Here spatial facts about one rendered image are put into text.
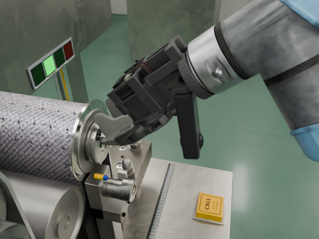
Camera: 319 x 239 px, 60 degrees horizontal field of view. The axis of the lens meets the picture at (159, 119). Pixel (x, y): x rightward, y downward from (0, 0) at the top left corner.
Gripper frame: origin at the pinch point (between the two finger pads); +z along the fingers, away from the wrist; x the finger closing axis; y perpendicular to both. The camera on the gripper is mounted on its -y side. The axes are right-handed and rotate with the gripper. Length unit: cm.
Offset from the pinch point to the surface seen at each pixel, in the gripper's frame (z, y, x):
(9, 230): -6.5, 6.3, 22.7
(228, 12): 57, -89, -451
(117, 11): 213, 27, -451
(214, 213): 6.7, -39.4, -14.1
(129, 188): 1.7, -8.3, 3.8
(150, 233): 20.3, -31.2, -5.7
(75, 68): 61, 10, -78
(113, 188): 4.5, -7.0, 3.8
